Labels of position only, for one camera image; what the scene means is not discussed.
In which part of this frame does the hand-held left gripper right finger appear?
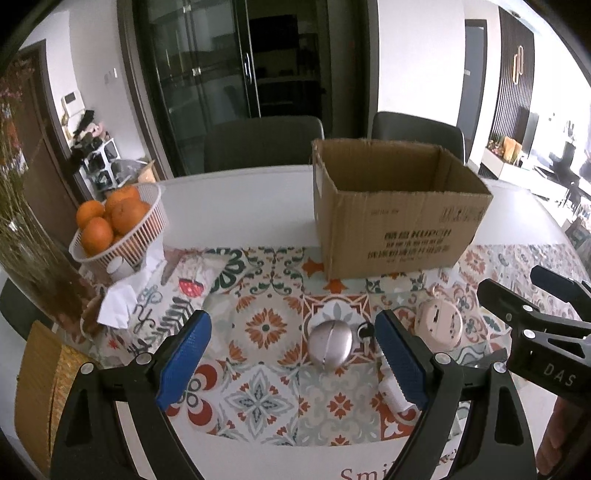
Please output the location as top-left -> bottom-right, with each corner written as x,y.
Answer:
374,308 -> 539,480

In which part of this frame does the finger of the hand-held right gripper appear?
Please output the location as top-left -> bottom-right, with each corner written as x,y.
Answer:
530,265 -> 591,319
477,278 -> 591,332

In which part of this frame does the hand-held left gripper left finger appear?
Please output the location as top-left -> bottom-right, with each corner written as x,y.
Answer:
50,310 -> 213,480

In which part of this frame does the white robot toy figure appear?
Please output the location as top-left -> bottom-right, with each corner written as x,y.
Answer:
307,302 -> 370,370

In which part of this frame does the person's right hand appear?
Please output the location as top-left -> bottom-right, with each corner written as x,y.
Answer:
537,394 -> 578,478

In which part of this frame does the black key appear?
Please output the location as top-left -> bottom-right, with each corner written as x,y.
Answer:
355,322 -> 377,355

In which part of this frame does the pink round device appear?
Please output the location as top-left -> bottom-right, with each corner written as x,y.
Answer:
414,298 -> 464,348

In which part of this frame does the white tissue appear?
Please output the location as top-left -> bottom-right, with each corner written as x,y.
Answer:
97,258 -> 167,328

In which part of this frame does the patterned table runner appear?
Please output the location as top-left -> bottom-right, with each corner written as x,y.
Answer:
92,244 -> 591,448

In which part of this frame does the small white bottle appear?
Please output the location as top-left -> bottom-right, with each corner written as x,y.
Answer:
107,256 -> 137,281

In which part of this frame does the white low console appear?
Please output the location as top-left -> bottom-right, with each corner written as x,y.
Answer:
480,148 -> 591,208

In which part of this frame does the white plastic fruit basket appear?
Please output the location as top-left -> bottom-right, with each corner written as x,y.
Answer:
69,182 -> 169,280

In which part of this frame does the orange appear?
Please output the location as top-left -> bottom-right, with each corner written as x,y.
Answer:
76,200 -> 106,229
79,218 -> 114,257
111,198 -> 152,235
105,185 -> 140,206

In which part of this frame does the yellow woven mat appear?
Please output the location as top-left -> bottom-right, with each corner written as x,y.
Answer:
14,320 -> 100,476

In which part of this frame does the glass vase with dried flowers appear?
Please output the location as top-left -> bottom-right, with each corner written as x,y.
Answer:
0,60 -> 100,333

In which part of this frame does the dark dining chair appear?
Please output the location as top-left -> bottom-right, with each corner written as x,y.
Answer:
203,116 -> 325,174
370,112 -> 465,163

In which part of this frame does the small brown cardboard box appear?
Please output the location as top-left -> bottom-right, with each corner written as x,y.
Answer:
137,159 -> 161,184

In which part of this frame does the grey bag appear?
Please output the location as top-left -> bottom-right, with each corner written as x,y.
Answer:
111,159 -> 148,184

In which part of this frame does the dark interior door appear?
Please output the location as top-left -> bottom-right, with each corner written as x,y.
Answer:
455,19 -> 488,162

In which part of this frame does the white shoe rack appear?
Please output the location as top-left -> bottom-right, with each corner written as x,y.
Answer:
78,136 -> 123,195

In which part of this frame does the white intercom panel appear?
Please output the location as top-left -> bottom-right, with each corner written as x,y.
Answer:
61,92 -> 85,116

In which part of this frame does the dark glass sliding door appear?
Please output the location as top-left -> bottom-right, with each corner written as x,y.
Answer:
117,0 -> 379,178

